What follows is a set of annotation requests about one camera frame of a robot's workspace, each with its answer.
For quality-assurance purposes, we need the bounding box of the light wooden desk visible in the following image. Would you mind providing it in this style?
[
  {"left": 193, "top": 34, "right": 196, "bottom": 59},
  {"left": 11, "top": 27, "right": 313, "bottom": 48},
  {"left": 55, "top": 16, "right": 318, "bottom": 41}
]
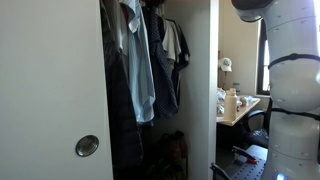
[{"left": 216, "top": 96, "right": 262, "bottom": 127}]

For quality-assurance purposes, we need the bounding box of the dark quilted jacket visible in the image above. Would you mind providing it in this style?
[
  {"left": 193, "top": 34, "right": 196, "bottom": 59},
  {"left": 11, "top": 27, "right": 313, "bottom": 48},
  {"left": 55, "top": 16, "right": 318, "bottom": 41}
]
[{"left": 99, "top": 0, "right": 145, "bottom": 174}]

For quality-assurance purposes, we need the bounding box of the white t-shirt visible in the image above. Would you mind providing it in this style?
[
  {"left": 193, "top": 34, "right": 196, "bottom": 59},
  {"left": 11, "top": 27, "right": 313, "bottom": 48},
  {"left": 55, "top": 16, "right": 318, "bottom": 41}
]
[{"left": 161, "top": 17, "right": 182, "bottom": 66}]

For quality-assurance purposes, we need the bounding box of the dark window frame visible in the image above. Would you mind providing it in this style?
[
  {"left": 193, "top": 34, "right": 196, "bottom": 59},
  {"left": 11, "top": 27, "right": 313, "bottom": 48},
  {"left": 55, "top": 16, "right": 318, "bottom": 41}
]
[{"left": 255, "top": 19, "right": 272, "bottom": 97}]

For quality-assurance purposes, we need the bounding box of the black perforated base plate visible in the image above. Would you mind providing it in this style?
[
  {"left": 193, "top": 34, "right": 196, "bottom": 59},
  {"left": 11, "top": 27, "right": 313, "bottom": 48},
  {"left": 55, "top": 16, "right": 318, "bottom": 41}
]
[{"left": 228, "top": 144, "right": 269, "bottom": 180}]

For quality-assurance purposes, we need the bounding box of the small round beige object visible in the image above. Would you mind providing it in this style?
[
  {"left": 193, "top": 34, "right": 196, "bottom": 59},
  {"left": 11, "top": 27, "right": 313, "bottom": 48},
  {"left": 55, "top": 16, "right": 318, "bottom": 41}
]
[{"left": 239, "top": 96, "right": 250, "bottom": 107}]

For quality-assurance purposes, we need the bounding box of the white cap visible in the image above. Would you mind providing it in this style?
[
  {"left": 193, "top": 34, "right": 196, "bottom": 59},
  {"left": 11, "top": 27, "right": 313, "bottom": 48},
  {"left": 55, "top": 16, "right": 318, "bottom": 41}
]
[{"left": 218, "top": 57, "right": 233, "bottom": 73}]

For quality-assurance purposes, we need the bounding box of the black t-shirt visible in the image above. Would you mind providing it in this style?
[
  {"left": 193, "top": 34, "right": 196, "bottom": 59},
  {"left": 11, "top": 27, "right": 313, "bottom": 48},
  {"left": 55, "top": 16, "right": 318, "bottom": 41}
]
[{"left": 170, "top": 19, "right": 191, "bottom": 108}]

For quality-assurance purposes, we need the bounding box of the black office chair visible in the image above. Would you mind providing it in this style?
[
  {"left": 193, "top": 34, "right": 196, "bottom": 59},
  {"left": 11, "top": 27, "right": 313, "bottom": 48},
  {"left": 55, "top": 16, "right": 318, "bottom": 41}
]
[{"left": 244, "top": 109, "right": 272, "bottom": 150}]

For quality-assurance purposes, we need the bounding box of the red handled black clamp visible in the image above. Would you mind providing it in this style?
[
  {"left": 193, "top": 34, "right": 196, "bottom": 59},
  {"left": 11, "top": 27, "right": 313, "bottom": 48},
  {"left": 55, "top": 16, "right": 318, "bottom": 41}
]
[{"left": 231, "top": 145, "right": 259, "bottom": 165}]

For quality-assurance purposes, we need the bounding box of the cream insulated water bottle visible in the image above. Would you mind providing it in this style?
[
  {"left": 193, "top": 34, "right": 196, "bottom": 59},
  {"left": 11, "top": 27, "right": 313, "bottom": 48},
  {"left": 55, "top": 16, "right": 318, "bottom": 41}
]
[{"left": 223, "top": 87, "right": 239, "bottom": 122}]

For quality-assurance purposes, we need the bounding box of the white crumpled desk bag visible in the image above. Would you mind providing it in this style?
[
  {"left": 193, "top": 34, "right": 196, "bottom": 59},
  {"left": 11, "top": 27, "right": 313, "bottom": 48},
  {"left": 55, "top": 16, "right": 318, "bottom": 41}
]
[{"left": 216, "top": 87, "right": 228, "bottom": 115}]

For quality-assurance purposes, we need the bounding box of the light blue shirt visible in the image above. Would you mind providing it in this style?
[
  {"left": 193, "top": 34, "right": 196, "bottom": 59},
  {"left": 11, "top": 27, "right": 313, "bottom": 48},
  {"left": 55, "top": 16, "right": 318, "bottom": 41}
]
[{"left": 120, "top": 0, "right": 157, "bottom": 125}]

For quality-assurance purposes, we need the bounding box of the white sliding wardrobe door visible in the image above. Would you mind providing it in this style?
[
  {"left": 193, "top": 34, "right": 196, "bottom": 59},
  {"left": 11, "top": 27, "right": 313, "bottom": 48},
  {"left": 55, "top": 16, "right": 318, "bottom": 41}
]
[{"left": 0, "top": 0, "right": 114, "bottom": 180}]

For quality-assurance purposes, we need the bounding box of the brown leather boot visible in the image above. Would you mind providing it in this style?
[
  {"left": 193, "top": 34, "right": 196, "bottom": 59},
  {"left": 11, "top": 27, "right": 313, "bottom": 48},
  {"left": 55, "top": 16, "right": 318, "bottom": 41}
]
[
  {"left": 161, "top": 132, "right": 178, "bottom": 164},
  {"left": 175, "top": 130, "right": 189, "bottom": 161}
]

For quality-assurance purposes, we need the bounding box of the navy dotted shirt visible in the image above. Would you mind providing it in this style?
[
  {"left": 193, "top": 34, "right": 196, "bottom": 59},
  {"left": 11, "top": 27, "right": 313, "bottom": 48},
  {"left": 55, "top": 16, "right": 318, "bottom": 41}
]
[{"left": 142, "top": 5, "right": 180, "bottom": 120}]

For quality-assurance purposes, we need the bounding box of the round metal door handle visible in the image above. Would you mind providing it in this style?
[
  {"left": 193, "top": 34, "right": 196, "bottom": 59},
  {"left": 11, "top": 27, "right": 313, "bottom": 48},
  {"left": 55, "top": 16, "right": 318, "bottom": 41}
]
[{"left": 75, "top": 134, "right": 100, "bottom": 158}]

